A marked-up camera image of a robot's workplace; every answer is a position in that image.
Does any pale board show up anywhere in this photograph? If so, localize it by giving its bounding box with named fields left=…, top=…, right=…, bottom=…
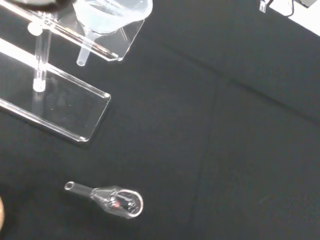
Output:
left=268, top=0, right=320, bottom=38

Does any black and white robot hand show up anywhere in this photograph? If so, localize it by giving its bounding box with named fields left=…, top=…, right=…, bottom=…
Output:
left=13, top=0, right=74, bottom=13

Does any black cloth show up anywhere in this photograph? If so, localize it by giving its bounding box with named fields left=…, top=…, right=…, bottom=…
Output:
left=0, top=0, right=320, bottom=240

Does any clear glass weighing funnel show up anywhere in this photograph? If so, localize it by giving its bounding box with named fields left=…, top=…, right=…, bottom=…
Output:
left=64, top=181, right=144, bottom=220

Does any cork ring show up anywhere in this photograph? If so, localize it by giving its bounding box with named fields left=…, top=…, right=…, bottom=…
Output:
left=0, top=196, right=6, bottom=226

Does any thin dark cable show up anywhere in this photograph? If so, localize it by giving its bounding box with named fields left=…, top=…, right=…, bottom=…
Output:
left=266, top=0, right=297, bottom=19

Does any clear acrylic funnel stand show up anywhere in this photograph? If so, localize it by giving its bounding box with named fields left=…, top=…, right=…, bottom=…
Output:
left=0, top=0, right=145, bottom=143

